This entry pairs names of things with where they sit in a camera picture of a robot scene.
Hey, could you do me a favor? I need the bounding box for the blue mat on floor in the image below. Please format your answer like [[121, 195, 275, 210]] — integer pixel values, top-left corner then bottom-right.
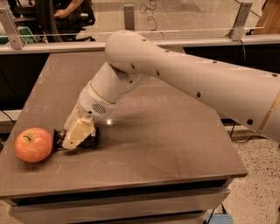
[[206, 213, 234, 224]]

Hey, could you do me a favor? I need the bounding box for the metal glass bracket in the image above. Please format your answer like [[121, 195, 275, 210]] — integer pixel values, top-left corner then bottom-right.
[[123, 4, 135, 31], [228, 2, 253, 41], [0, 6, 25, 50]]

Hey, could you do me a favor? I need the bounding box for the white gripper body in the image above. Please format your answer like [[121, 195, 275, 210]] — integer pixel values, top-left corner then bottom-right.
[[77, 82, 116, 120]]

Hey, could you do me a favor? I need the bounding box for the red apple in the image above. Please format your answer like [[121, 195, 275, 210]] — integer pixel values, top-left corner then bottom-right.
[[14, 128, 53, 163]]

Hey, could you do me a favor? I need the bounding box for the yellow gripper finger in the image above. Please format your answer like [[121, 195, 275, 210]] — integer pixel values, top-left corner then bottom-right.
[[62, 118, 95, 150], [64, 105, 80, 131]]

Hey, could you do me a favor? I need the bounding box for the black office chair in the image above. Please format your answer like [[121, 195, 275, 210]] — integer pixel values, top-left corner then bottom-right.
[[34, 0, 96, 43]]

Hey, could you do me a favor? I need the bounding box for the seated person in black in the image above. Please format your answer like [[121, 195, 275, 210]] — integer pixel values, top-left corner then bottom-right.
[[52, 0, 95, 30]]

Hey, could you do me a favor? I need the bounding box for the coiled cable behind glass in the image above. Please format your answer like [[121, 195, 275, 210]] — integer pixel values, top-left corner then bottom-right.
[[139, 0, 165, 39]]

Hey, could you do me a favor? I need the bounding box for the middle metal glass bracket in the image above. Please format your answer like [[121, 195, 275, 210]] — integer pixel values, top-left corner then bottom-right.
[[123, 4, 135, 31]]

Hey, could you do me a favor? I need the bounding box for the green bin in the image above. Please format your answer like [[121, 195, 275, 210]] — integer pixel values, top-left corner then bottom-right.
[[0, 26, 38, 45]]

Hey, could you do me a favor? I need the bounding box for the left metal glass bracket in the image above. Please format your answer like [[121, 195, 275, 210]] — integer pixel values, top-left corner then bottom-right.
[[0, 6, 25, 50]]

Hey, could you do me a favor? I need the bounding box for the right metal glass bracket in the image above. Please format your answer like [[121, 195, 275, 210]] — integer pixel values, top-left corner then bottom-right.
[[228, 2, 253, 41]]

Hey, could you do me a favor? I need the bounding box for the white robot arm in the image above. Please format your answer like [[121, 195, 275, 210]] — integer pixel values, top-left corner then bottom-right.
[[62, 31, 280, 149]]

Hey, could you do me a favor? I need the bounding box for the glass barrier panel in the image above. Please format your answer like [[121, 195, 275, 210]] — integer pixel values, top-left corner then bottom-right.
[[12, 0, 271, 50]]

